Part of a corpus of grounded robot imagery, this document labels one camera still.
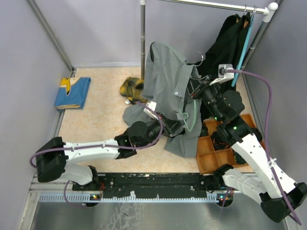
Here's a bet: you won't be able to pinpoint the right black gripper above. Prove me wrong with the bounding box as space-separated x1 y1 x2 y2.
185 74 223 122

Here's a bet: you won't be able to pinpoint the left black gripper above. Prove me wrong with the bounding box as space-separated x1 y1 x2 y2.
139 113 186 150

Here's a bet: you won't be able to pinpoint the teal plastic hanger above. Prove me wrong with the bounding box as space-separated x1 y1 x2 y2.
179 51 205 132
231 6 259 87

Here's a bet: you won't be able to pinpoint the grey button-up shirt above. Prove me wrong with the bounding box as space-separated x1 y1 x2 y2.
122 41 203 159

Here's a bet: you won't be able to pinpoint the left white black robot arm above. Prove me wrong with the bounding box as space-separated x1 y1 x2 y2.
30 114 183 190

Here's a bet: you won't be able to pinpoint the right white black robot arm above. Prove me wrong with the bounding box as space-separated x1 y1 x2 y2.
187 78 307 223

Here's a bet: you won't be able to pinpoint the yellow black plaid shirt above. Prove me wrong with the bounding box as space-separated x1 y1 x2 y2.
119 77 147 104

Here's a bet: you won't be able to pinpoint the folded blue shirt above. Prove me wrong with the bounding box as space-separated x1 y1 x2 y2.
54 77 91 110

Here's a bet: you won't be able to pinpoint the black hanging garments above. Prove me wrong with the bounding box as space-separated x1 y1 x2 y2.
196 13 251 79

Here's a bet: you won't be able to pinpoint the orange wooden compartment tray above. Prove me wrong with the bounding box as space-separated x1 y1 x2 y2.
196 119 253 174

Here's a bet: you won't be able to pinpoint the rolled black orange tie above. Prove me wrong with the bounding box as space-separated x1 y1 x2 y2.
211 131 229 150

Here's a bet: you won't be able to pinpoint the rolled dark blue tie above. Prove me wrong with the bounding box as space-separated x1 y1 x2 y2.
232 150 247 165

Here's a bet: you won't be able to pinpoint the metal clothes rack pole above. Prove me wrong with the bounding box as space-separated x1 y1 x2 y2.
140 0 146 80

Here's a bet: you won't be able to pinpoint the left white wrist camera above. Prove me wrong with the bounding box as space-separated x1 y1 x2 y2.
143 101 158 120

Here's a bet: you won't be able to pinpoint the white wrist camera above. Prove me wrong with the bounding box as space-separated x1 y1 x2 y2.
210 64 234 85
143 101 158 120

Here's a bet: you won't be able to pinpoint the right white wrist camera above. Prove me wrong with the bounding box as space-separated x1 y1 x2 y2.
210 64 234 85

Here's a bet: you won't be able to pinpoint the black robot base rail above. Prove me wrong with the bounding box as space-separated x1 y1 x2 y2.
71 172 243 199

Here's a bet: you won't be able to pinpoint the horizontal metal clothes rail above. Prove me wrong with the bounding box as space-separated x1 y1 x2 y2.
165 0 279 15

